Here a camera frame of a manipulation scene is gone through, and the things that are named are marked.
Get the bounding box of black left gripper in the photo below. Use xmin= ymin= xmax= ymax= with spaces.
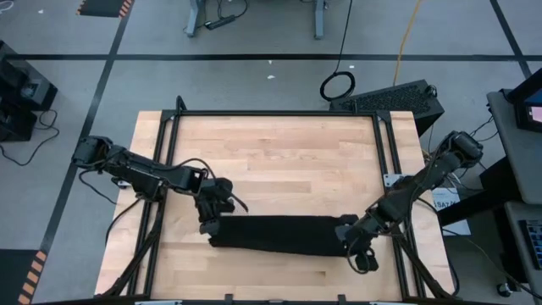
xmin=195 ymin=176 xmax=237 ymax=236

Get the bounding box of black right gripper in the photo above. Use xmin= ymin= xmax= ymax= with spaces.
xmin=335 ymin=213 xmax=380 ymax=275

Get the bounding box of black cloth napkin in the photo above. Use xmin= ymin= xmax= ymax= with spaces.
xmin=207 ymin=214 xmax=352 ymax=258

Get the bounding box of white paper sheet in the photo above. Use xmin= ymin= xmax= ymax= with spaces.
xmin=431 ymin=188 xmax=472 ymax=237

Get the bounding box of black perforated computer tower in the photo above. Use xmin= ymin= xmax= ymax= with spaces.
xmin=329 ymin=79 xmax=445 ymax=137

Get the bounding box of black desk base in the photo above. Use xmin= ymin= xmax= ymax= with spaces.
xmin=438 ymin=156 xmax=524 ymax=228

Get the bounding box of black caster wheel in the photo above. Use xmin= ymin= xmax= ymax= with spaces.
xmin=495 ymin=280 xmax=516 ymax=298

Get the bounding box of grey desk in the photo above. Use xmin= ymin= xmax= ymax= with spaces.
xmin=503 ymin=201 xmax=542 ymax=293

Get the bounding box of black keyboard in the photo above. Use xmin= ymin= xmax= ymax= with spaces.
xmin=518 ymin=219 xmax=542 ymax=271

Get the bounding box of grey side table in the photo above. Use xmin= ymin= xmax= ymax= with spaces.
xmin=486 ymin=88 xmax=542 ymax=204

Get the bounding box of black hazard striped mat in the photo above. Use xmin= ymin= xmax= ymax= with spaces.
xmin=75 ymin=0 xmax=135 ymax=19
xmin=0 ymin=248 xmax=48 ymax=305

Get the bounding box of black power strip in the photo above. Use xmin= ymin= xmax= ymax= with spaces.
xmin=205 ymin=14 xmax=237 ymax=31

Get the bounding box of grey desk leg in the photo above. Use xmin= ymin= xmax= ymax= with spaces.
xmin=312 ymin=0 xmax=326 ymax=41
xmin=185 ymin=0 xmax=204 ymax=38

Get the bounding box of black monitor with blue screen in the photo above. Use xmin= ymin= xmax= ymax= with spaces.
xmin=507 ymin=69 xmax=542 ymax=133

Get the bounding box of black equipment case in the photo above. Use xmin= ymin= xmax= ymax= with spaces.
xmin=0 ymin=40 xmax=59 ymax=143

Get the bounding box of black arm base cable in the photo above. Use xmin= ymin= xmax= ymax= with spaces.
xmin=104 ymin=197 xmax=143 ymax=247

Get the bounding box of black aluminium table frame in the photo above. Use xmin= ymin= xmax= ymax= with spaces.
xmin=101 ymin=95 xmax=458 ymax=300

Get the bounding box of black cable with coil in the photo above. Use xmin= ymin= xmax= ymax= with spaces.
xmin=319 ymin=0 xmax=357 ymax=103

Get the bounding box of black floor cable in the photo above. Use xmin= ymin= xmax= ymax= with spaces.
xmin=0 ymin=108 xmax=60 ymax=167

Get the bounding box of long yellow cable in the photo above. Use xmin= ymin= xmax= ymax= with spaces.
xmin=392 ymin=0 xmax=423 ymax=87

